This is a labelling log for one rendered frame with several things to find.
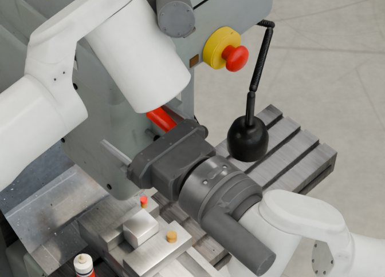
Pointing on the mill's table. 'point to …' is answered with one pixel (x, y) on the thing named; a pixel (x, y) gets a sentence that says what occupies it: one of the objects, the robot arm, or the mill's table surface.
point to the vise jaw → (157, 252)
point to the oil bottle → (83, 266)
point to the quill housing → (113, 137)
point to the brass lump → (172, 236)
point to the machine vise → (114, 236)
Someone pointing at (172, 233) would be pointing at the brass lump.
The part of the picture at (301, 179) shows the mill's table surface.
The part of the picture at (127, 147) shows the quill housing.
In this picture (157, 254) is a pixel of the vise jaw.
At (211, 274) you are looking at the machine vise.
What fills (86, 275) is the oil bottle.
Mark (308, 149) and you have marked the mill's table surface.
